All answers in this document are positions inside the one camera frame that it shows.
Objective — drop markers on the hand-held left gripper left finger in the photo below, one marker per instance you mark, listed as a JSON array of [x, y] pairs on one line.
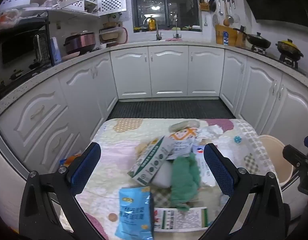
[[86, 167]]

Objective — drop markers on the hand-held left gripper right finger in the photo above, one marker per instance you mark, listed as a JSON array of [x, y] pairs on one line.
[[217, 170]]

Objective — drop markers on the beige plastic bin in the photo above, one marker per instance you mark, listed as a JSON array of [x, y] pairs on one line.
[[273, 155]]

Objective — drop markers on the orange and white snack bag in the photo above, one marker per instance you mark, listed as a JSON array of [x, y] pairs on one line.
[[182, 136]]

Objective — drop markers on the orange wrapper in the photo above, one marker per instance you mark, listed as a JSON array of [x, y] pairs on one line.
[[70, 160]]

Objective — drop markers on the white packet with round logo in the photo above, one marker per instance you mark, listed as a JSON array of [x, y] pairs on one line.
[[200, 162]]

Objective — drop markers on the printed patchwork blanket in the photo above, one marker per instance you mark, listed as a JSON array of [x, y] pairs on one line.
[[114, 155]]

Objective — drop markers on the green cloth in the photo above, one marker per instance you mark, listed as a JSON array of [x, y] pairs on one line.
[[185, 182]]

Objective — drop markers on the crumpled white tissue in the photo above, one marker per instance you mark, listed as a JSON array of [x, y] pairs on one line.
[[210, 131]]

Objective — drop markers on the white foam block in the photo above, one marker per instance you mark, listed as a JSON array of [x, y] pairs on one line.
[[162, 176]]

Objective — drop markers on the white packet with green print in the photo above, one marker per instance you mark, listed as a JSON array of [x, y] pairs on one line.
[[184, 125]]

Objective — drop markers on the white labelled flat packet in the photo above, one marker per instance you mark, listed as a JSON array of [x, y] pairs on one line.
[[186, 218]]

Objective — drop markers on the green and white carton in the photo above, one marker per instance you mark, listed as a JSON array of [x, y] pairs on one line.
[[146, 165]]

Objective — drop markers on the blue snack packet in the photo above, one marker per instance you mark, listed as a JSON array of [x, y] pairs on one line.
[[134, 212]]

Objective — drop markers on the black ribbed floor mat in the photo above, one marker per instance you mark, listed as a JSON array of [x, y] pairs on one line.
[[169, 108]]

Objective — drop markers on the gas stove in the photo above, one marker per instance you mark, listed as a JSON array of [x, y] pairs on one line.
[[288, 61]]

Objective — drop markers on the yellow cooking pot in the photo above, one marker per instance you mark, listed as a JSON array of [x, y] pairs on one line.
[[290, 48]]

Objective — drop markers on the white lower kitchen cabinets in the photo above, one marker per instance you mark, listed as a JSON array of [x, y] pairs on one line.
[[169, 72]]

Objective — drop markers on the black wok with lid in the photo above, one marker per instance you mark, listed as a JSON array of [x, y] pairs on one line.
[[258, 41]]

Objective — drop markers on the blue plastic container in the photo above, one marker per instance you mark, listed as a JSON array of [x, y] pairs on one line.
[[55, 51]]

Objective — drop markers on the pink electric cooker pot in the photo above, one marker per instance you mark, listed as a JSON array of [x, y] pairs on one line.
[[80, 42]]

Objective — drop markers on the black microwave oven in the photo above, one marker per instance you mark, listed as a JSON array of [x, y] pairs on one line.
[[19, 45], [50, 42]]

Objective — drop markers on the blue and white carton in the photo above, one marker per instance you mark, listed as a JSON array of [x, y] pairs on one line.
[[226, 38]]

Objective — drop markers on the stacked food containers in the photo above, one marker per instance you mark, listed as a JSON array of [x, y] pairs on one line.
[[109, 36]]

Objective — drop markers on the wooden cutting board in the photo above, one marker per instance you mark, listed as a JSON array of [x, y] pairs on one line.
[[219, 33]]

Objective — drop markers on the small steel tap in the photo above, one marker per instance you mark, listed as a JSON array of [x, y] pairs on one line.
[[177, 33]]

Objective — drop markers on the hanging strainer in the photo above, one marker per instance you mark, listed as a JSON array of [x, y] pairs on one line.
[[235, 17]]

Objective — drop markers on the steel sink faucet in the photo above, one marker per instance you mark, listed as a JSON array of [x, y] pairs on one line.
[[157, 33]]

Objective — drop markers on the yellow bottle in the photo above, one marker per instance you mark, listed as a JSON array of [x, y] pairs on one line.
[[151, 23]]

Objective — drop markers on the hanging steel ladle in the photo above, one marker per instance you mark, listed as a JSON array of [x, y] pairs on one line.
[[220, 11]]

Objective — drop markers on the yellow utensil holder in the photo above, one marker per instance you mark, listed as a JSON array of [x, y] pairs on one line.
[[204, 6]]

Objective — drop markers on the small black hanging pan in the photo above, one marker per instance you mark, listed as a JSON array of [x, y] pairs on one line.
[[212, 4]]

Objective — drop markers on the orange and clear plastic bag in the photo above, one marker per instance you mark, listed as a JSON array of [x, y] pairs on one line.
[[5, 17]]

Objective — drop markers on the dark kitchen window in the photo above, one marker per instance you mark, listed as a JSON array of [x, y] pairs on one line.
[[166, 5]]

